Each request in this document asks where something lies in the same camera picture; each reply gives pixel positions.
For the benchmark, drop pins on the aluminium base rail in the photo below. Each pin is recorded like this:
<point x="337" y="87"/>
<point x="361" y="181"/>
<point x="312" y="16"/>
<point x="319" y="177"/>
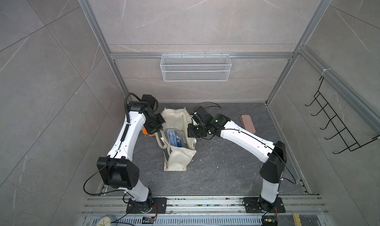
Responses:
<point x="207" y="205"/>

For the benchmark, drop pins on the pink glasses case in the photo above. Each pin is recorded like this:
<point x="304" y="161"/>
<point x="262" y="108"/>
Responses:
<point x="247" y="123"/>

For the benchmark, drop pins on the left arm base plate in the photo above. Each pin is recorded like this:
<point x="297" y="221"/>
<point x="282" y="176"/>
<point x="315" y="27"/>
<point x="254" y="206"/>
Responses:
<point x="151" y="206"/>

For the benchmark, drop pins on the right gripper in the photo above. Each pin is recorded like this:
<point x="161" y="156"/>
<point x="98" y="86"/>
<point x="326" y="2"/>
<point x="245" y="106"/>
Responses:
<point x="190" y="132"/>

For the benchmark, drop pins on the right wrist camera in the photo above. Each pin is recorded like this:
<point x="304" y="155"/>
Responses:
<point x="202" y="111"/>

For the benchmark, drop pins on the orange shark plush toy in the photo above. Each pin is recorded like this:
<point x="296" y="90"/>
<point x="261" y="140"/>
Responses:
<point x="146" y="133"/>

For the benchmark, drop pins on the black wire hook rack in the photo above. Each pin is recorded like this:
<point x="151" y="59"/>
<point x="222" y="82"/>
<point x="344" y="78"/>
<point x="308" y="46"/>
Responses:
<point x="341" y="130"/>

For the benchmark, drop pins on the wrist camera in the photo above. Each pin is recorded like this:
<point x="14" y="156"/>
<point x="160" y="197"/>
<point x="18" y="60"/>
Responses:
<point x="202" y="111"/>
<point x="152" y="101"/>

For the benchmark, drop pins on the floral canvas tote bag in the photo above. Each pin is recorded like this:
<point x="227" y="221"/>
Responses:
<point x="178" y="148"/>

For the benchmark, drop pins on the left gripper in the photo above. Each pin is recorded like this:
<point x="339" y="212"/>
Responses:
<point x="160" y="127"/>

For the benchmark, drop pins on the white round clock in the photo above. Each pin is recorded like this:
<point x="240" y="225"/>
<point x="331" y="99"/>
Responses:
<point x="104" y="221"/>

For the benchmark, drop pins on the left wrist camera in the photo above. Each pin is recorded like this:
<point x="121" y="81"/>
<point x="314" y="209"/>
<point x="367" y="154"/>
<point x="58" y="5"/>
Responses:
<point x="152" y="101"/>

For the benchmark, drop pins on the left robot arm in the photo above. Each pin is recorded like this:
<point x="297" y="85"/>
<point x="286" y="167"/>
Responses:
<point x="117" y="168"/>

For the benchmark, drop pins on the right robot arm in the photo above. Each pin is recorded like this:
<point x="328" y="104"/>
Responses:
<point x="272" y="155"/>

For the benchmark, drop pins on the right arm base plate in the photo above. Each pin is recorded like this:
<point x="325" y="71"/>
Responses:
<point x="259" y="205"/>

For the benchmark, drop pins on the white wire mesh basket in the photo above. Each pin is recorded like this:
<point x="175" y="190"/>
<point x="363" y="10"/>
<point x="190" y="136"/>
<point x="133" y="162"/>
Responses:
<point x="195" y="67"/>

